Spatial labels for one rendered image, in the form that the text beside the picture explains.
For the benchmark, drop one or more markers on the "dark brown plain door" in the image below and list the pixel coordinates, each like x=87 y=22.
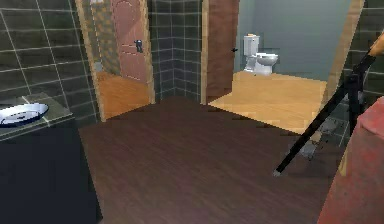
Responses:
x=220 y=50

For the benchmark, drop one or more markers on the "white toilet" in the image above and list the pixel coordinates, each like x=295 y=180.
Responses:
x=258 y=57

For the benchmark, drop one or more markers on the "reddish brown panelled door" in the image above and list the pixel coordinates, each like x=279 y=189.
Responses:
x=130 y=40

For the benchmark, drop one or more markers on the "black tripod stand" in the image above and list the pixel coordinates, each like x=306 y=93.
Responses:
x=333 y=110

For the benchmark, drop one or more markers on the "dark vanity cupboard with tiled top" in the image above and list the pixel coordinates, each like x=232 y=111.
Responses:
x=43 y=166

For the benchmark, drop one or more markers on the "white sink basin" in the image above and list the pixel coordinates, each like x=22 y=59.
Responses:
x=22 y=113

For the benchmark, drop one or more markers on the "red rounded armchair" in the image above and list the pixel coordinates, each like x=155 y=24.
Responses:
x=360 y=173

